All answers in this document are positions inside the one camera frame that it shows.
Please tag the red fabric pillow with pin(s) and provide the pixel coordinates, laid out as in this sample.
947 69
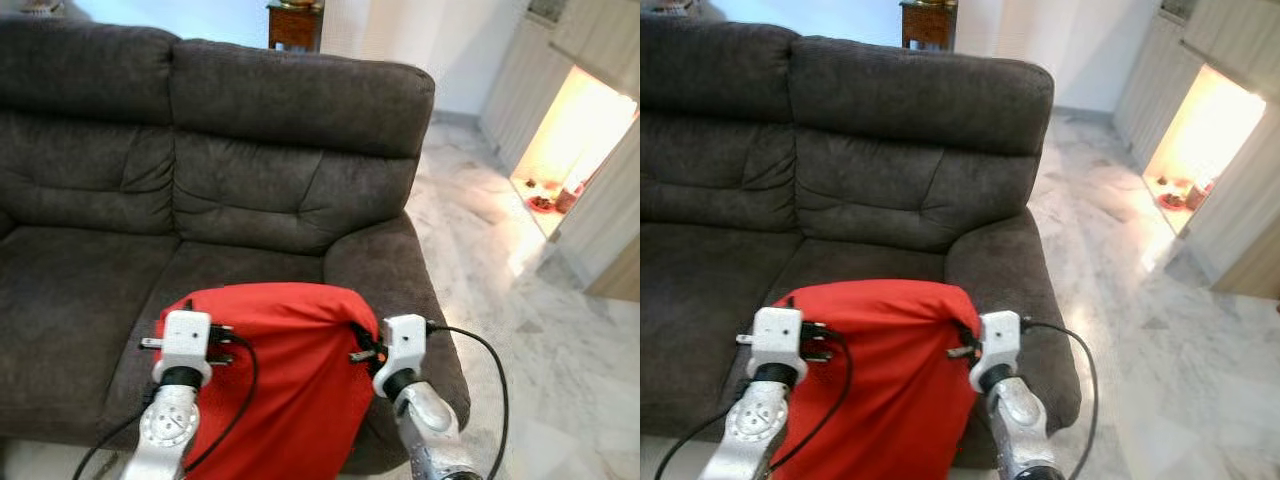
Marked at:
900 370
290 370

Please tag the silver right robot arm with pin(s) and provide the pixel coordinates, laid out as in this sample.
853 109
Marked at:
1020 415
430 420

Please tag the grey two-seat fabric sofa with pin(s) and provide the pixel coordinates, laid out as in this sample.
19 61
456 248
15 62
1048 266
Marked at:
200 170
850 170

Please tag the small red bowl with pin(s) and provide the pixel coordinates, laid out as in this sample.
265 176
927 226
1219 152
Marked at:
541 204
1172 201

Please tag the white cupboard with lit niche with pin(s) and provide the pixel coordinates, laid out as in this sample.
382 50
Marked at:
1240 220
605 230

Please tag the small red cup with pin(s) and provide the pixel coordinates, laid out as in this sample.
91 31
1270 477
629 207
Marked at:
569 198
1198 195

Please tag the brown wooden cabinet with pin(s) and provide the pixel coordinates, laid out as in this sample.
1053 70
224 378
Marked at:
928 26
295 28

